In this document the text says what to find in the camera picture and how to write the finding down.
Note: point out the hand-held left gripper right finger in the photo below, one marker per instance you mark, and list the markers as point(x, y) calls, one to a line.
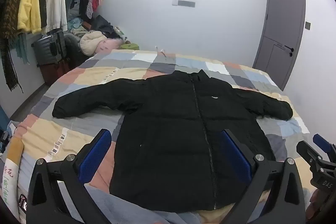
point(235, 158)

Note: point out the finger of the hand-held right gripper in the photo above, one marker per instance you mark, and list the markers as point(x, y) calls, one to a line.
point(324, 142)
point(307, 150)

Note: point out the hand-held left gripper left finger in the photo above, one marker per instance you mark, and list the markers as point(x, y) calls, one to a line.
point(96, 154)

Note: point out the black puffer jacket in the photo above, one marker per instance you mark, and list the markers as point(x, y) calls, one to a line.
point(170, 134)

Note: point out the pile of clothes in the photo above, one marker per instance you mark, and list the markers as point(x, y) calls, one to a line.
point(99, 24)

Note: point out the pink hanging clothes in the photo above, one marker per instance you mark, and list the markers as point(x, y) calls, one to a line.
point(92, 2)

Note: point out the person's right hand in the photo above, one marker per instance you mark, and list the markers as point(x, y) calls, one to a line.
point(311, 203)

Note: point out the grey-blue cloth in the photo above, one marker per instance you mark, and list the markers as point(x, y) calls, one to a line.
point(118, 208)

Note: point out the patchwork bed quilt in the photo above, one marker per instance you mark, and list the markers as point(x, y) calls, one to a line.
point(78, 82)

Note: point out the small black device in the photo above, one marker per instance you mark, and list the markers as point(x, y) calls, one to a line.
point(23, 203)

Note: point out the white printed cloth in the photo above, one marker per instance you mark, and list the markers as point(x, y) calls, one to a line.
point(10, 182)

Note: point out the red suitcase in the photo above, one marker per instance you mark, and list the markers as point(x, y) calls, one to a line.
point(53, 73)

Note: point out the pink pillow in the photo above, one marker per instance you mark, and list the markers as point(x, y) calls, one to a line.
point(110, 45)

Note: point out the grey suitcase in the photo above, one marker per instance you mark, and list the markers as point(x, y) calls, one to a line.
point(47, 48)

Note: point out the teal scarf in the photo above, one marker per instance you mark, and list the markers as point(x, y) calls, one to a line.
point(22, 48)

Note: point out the grey door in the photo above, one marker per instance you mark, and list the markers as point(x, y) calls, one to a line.
point(283, 16)

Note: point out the houndstooth scarf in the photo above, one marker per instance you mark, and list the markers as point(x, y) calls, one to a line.
point(8, 16)

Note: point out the grey wall switch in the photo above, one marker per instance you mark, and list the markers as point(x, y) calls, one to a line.
point(308, 25)

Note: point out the grey wall panel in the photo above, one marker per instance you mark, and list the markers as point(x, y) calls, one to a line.
point(187, 3)

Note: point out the white wall switch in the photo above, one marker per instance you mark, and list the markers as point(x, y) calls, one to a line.
point(175, 2)

